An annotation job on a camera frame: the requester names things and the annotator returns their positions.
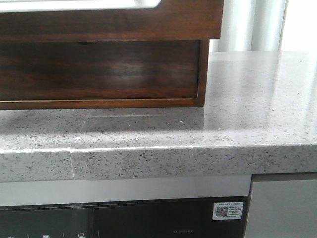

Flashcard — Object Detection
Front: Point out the wooden drawer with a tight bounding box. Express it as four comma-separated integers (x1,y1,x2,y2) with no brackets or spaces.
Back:
0,0,224,43
0,40,201,101

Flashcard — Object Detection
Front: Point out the dark wooden drawer cabinet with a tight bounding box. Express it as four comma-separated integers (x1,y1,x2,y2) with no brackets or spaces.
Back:
0,38,210,110

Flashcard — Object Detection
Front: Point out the black built-in appliance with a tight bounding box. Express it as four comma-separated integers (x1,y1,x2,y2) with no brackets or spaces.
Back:
0,196,249,238

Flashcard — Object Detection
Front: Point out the white QR code sticker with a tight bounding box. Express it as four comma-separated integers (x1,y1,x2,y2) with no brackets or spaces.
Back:
212,202,244,220

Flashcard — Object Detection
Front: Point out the white grey curtain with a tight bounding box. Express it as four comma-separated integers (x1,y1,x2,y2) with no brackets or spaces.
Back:
210,0,288,52

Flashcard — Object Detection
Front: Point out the grey cabinet door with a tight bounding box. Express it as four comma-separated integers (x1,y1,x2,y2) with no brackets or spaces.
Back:
245,173,317,238

